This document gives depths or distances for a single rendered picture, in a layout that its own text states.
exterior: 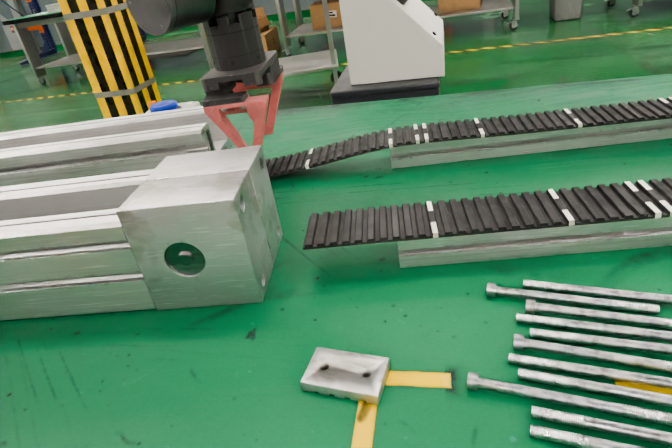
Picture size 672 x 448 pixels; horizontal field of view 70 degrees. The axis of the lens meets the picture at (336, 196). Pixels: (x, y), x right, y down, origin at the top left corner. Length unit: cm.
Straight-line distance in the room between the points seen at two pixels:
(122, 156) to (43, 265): 20
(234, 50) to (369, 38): 41
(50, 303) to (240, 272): 17
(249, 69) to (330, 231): 21
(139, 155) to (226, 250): 26
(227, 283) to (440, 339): 17
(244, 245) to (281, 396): 11
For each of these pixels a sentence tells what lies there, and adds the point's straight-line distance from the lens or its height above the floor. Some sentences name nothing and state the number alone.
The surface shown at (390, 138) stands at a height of 81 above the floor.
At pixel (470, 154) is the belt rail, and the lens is 57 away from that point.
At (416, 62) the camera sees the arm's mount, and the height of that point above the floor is 81.
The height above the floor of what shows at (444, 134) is 82.
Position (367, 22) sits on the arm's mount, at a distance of 90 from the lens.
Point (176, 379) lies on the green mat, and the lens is 36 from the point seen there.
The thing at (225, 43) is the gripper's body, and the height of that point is 95.
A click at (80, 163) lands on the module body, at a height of 84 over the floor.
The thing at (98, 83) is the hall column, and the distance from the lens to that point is 390.
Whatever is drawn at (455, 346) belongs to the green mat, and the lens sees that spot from 34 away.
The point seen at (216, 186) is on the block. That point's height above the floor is 87.
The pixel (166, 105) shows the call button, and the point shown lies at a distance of 74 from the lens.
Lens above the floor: 102
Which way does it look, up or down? 28 degrees down
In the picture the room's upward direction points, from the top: 10 degrees counter-clockwise
